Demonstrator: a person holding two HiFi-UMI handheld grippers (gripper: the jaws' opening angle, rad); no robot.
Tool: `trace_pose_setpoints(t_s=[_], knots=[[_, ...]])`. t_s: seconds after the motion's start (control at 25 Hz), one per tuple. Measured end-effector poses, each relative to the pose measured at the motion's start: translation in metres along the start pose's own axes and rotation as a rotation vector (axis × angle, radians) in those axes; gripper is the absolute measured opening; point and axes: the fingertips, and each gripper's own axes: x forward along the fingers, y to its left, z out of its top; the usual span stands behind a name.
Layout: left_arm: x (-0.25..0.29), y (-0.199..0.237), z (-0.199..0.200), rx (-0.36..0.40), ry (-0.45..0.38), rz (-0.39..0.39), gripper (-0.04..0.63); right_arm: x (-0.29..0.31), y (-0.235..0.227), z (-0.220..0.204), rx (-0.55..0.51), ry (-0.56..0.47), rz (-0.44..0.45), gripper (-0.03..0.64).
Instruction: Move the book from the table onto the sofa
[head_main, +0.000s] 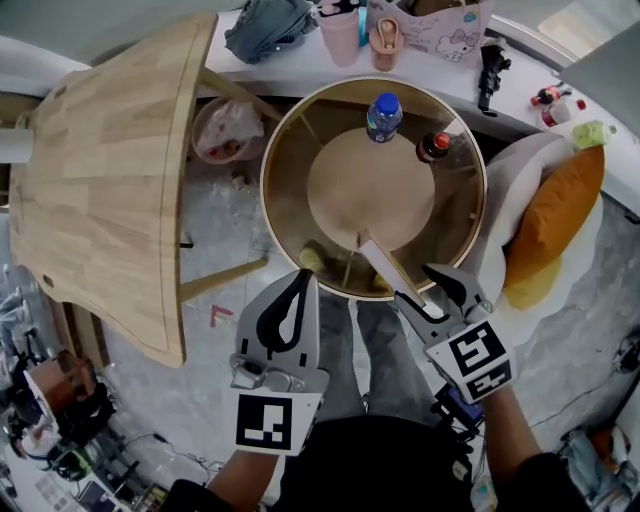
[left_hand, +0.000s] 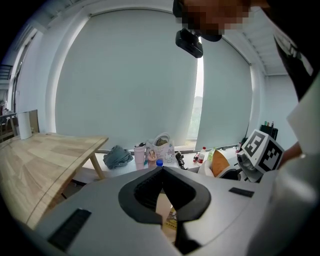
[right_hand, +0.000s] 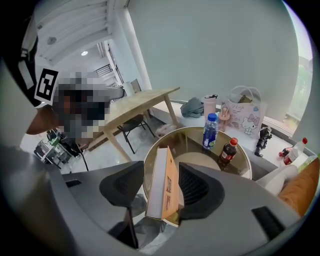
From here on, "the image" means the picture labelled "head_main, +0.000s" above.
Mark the person's right forearm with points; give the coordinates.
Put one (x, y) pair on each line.
(510, 430)

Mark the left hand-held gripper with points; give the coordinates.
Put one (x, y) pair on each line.
(265, 420)

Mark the small floor scrap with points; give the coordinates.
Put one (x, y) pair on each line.
(240, 181)

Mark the mustard yellow cushion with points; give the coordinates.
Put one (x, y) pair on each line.
(532, 287)

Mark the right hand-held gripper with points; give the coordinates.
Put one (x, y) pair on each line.
(475, 355)

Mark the blue denim garment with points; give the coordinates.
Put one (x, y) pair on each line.
(595, 465)

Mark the yellow object under table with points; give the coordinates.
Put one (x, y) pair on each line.
(311, 257)

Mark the pink tumbler with black bow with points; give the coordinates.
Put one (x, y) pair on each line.
(340, 37)

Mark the white bottle with red label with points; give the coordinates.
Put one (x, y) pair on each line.
(560, 112)

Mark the black folded umbrella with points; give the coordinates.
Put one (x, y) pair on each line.
(492, 70)

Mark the person's left forearm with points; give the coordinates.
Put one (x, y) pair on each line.
(245, 472)

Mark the peach drinking bottle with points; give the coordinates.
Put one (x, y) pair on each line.
(386, 45)

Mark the dark bottle with red cap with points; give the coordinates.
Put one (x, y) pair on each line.
(434, 147)

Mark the white cartoon print paper bag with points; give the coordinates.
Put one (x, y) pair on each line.
(440, 30)

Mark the round glass table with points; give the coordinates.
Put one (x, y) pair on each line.
(370, 195)

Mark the blue cap drink bottle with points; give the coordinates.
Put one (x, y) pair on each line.
(384, 117)

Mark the light green packet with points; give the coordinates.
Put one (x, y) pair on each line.
(592, 135)

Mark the thin white book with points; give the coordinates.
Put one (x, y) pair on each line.
(384, 264)

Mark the orange cushion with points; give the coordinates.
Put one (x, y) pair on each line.
(555, 215)

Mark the grey flat panel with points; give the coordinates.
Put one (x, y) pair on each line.
(607, 75)

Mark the brown cardboard box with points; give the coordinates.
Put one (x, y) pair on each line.
(60, 380)

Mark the person's grey jeans legs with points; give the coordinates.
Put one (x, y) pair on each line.
(387, 360)

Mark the crumpled blue denim cloth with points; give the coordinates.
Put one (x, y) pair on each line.
(267, 27)

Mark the white long ledge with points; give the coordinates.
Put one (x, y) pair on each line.
(300, 65)

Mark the light wooden table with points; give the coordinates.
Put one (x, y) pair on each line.
(110, 175)

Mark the person's black shirt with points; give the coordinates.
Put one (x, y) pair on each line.
(375, 465)

